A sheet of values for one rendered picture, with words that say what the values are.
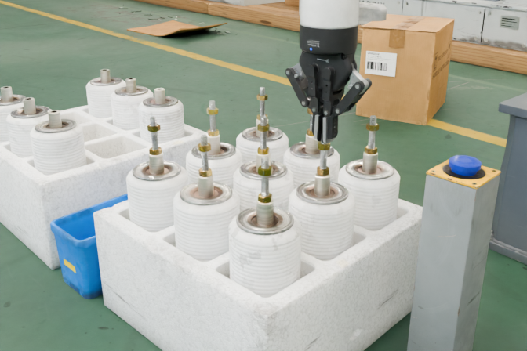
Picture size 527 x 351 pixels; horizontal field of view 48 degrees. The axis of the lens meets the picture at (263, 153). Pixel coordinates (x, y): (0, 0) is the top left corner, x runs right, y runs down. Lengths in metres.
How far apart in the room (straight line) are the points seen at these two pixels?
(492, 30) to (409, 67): 1.03
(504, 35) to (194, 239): 2.25
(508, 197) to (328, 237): 0.50
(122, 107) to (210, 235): 0.60
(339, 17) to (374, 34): 1.21
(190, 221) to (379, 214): 0.29
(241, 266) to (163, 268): 0.14
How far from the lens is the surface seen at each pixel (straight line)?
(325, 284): 0.80
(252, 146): 1.05
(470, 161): 0.80
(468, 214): 0.79
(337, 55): 0.77
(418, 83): 1.95
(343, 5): 0.75
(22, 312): 1.11
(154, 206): 0.92
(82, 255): 1.06
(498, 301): 1.14
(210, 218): 0.82
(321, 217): 0.82
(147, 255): 0.89
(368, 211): 0.92
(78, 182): 1.16
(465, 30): 2.98
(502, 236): 1.28
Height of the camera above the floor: 0.62
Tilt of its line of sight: 22 degrees down
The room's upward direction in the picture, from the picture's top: straight up
